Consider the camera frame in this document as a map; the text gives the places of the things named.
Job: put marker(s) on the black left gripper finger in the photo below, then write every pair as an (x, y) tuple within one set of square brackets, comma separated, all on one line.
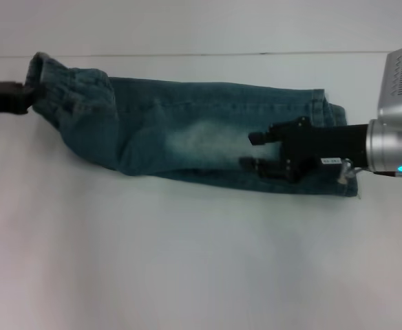
[(29, 98)]

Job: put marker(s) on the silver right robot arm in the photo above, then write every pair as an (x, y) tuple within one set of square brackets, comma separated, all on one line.
[(390, 144)]

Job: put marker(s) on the blue denim shorts with embroidery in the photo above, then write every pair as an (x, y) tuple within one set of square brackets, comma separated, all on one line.
[(153, 137)]

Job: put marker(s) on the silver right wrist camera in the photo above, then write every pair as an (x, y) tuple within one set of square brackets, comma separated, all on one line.
[(400, 86)]

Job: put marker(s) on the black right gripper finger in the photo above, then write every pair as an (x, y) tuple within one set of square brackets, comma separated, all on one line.
[(266, 168), (270, 135)]

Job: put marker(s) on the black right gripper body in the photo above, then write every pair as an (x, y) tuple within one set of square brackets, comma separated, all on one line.
[(325, 144)]

